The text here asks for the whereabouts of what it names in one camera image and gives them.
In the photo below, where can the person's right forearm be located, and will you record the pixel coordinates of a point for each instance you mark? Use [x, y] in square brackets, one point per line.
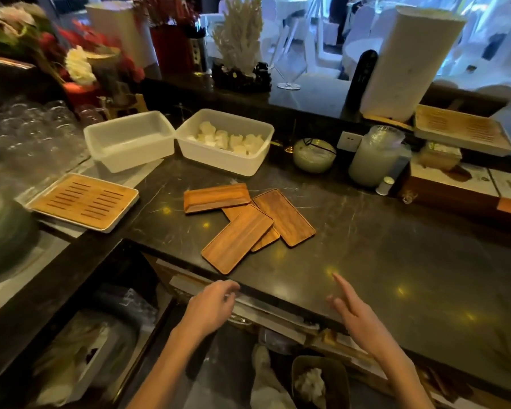
[404, 379]

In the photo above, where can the white wall socket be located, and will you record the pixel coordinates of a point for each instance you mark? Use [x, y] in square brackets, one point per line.
[349, 141]

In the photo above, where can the dark bin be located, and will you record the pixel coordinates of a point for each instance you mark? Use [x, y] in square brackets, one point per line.
[336, 379]

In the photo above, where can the crumpled white paper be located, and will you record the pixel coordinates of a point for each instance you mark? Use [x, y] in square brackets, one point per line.
[311, 385]

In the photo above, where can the empty white plastic container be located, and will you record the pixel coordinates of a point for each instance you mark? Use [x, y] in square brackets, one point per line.
[130, 140]

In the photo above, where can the person's left fingers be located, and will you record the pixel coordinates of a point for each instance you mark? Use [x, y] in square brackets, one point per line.
[231, 293]

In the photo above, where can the person's left forearm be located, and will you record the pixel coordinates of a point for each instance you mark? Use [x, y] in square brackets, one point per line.
[168, 370]

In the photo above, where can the white marble column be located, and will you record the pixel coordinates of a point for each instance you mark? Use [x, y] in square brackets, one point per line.
[411, 65]

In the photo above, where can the round green dish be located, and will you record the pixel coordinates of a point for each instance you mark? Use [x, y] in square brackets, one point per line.
[4, 229]

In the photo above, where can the person's right hand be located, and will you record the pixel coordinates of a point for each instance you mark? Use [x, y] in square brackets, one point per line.
[360, 321]

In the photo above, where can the person's right thumb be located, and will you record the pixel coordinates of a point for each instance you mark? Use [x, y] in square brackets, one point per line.
[334, 304]

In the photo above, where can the white cloth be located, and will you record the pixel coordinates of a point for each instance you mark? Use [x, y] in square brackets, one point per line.
[266, 387]

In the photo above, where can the flower bouquet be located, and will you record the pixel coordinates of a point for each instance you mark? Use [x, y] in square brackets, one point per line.
[79, 65]

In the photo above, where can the brown wooden box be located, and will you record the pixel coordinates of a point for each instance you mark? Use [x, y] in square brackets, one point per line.
[451, 195]

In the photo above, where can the person's left hand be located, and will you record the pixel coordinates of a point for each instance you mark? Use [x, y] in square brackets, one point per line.
[206, 310]

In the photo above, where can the round white table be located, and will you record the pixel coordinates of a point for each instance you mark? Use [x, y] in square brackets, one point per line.
[360, 51]

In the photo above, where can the small white bottle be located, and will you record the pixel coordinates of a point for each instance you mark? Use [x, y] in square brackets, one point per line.
[384, 186]

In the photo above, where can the slatted bamboo tray white base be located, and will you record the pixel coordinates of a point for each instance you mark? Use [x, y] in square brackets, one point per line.
[462, 127]
[84, 202]

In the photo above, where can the white cylinder vase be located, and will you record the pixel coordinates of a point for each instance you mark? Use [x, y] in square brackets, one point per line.
[121, 31]

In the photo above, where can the clear plastic bag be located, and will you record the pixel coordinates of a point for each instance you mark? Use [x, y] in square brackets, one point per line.
[81, 353]

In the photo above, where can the rectangular wooden tray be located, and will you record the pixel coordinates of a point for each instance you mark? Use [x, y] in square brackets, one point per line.
[237, 239]
[285, 217]
[267, 240]
[216, 198]

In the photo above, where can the red vase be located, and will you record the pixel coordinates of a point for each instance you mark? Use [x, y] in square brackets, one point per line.
[170, 48]

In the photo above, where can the white coral ornament black base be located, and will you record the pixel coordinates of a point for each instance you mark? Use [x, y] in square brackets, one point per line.
[240, 38]

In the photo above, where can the tall black bottle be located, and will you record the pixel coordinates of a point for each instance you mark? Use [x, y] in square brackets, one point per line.
[362, 80]

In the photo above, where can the small beige packet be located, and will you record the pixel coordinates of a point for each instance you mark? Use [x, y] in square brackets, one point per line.
[438, 156]

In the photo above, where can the pile of white cubes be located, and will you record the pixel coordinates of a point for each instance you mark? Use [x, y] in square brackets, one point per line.
[230, 140]

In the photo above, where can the group of clear glass cups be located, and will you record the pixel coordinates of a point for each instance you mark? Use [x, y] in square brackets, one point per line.
[30, 136]

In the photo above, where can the clear wine glass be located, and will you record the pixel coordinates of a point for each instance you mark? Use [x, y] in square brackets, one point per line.
[290, 72]

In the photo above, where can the plastic wrapped glass jar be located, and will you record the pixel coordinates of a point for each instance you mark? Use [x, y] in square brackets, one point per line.
[374, 157]

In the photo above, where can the green ceramic lidded bowl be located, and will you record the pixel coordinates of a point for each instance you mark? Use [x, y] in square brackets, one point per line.
[313, 157]

